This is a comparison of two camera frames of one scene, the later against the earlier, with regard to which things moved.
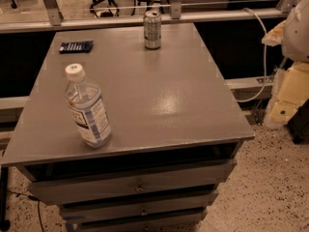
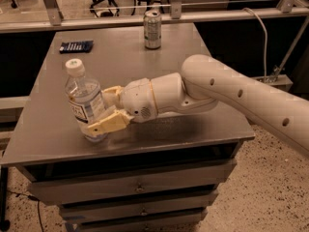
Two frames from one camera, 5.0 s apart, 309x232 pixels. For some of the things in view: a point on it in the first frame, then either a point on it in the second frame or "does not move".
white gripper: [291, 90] -> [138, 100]
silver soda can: [152, 22] does not move
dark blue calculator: [78, 46] does not move
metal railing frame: [57, 22] does not move
